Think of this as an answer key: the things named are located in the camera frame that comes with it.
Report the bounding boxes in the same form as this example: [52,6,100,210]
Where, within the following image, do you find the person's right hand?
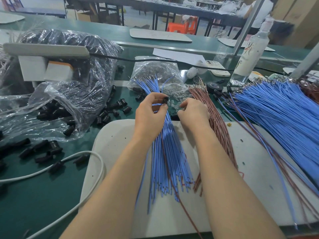
[177,98,211,136]

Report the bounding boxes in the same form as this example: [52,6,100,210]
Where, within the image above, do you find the white paper sheet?
[152,48,206,66]

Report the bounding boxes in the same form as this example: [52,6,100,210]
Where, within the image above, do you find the person's right forearm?
[190,129,286,239]

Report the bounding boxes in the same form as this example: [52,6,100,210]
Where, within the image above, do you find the short metal frame post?
[289,42,319,80]

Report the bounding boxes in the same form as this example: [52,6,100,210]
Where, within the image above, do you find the person's left forearm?
[60,138,160,239]

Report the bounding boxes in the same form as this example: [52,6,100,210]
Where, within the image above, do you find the pile of black plastic caps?
[0,86,143,191]

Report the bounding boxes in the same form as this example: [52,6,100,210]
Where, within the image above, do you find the white power strip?
[2,43,90,58]

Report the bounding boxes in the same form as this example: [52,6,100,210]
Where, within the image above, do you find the orange plastic stool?
[167,16,199,35]

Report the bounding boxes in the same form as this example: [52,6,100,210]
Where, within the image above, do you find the large clear plastic bag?
[0,28,124,140]

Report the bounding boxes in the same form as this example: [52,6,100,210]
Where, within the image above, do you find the large blue wire pile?
[227,79,319,186]

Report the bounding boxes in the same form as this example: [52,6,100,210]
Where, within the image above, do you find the white work board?
[80,119,319,238]

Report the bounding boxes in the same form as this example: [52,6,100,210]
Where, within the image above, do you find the white computer mouse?
[185,66,198,80]

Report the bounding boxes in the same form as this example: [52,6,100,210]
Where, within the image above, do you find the white flat device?
[198,59,231,78]

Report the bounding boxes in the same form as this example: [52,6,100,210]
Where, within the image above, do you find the white flat tray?
[129,28,192,43]
[218,38,276,52]
[0,12,26,25]

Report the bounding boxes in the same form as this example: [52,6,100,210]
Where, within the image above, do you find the small clear plastic bag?
[128,56,186,95]

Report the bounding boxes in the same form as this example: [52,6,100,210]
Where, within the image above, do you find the white orange charger adapter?
[44,61,74,82]

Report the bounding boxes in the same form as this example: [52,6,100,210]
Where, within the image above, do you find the blue table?
[5,0,66,18]

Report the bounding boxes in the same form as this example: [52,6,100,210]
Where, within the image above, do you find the large pile of blue wires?
[223,101,319,219]

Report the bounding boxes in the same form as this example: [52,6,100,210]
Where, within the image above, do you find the long black-frame table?
[65,0,246,37]

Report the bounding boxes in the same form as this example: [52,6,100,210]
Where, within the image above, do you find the white spray bottle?
[229,17,275,87]

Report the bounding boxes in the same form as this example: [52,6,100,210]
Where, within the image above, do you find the white charging cable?
[0,150,105,239]

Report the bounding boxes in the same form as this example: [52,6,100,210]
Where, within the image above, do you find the slanted metal frame post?
[233,0,266,55]

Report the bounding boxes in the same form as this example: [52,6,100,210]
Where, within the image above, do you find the black tape roll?
[205,81,223,95]

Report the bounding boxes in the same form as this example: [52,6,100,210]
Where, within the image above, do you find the cardboard boxes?
[271,0,319,48]

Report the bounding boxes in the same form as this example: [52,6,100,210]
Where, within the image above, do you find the person's left hand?
[134,92,170,146]

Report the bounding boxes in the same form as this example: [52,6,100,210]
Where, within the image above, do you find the black power cord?
[89,52,231,74]

